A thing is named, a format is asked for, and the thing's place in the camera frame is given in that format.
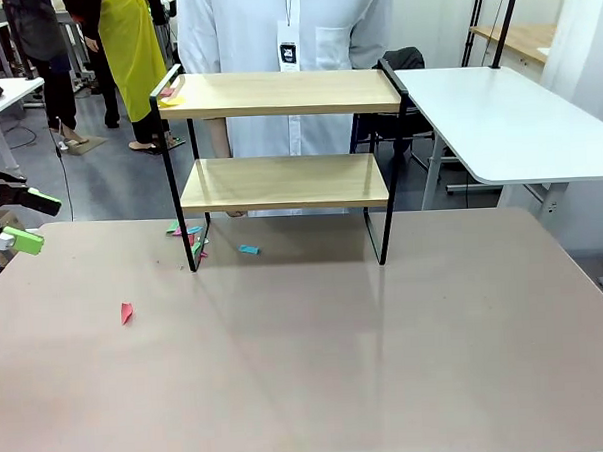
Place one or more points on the black tripod stand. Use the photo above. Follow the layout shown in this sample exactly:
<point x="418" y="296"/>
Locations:
<point x="475" y="18"/>

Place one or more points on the two-tier wooden black-framed shelf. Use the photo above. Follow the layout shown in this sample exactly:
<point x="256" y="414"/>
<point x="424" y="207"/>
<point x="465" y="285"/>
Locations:
<point x="276" y="107"/>

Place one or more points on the long pink-red paper scrap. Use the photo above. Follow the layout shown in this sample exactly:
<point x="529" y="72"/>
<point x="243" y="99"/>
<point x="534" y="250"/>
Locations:
<point x="174" y="233"/>

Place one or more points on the beige floor mat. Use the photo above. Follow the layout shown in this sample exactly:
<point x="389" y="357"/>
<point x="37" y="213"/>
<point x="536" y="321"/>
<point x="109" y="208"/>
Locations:
<point x="83" y="144"/>

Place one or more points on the thin red paper scrap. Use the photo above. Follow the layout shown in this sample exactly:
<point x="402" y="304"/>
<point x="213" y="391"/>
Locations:
<point x="202" y="254"/>

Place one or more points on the person in yellow apron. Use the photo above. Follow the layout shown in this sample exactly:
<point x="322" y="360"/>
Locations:
<point x="129" y="53"/>

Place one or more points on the black light stand pole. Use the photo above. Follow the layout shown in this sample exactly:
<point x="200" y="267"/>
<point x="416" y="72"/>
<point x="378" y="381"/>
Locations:
<point x="504" y="22"/>

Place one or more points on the person's right forearm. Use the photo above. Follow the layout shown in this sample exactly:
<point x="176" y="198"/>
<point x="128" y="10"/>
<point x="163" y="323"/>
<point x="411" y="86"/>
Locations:
<point x="220" y="139"/>

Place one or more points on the large white side table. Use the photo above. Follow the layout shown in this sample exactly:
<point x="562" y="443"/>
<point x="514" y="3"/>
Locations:
<point x="502" y="122"/>

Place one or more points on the person's right hand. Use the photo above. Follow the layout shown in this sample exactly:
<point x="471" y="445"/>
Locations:
<point x="236" y="214"/>

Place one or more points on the flat red paper block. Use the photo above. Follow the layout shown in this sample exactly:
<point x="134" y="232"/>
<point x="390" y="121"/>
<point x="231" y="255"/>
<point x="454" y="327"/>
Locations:
<point x="167" y="93"/>

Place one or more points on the black office chair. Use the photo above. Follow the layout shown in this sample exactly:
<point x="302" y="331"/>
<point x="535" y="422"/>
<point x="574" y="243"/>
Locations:
<point x="404" y="61"/>

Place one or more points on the long blue paper scrap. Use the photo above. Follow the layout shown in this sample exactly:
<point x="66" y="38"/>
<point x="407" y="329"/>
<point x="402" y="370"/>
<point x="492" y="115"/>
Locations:
<point x="249" y="250"/>

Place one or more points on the teal paper scrap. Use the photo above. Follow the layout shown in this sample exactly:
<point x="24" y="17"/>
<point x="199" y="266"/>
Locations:
<point x="194" y="230"/>

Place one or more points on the small white side table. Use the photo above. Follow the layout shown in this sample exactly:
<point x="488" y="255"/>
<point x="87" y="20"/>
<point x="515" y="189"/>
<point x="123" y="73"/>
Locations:
<point x="15" y="91"/>

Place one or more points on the person in dark clothes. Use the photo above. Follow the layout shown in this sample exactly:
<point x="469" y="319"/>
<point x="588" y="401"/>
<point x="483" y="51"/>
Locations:
<point x="53" y="46"/>

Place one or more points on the small green paper scrap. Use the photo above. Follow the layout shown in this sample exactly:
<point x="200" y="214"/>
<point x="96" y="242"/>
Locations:
<point x="173" y="225"/>

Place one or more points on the person in white coat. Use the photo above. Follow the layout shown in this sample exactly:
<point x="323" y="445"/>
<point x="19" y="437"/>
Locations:
<point x="248" y="38"/>

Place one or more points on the yellow paper scrap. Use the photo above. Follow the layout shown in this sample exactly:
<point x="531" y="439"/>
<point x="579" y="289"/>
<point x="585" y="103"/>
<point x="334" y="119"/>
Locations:
<point x="173" y="100"/>

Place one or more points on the folded red paper scrap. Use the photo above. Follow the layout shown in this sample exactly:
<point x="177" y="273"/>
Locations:
<point x="126" y="314"/>

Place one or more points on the black and white name badge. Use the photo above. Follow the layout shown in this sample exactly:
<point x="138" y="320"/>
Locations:
<point x="288" y="46"/>

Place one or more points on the wooden background desk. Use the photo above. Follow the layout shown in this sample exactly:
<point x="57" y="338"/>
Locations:
<point x="518" y="39"/>

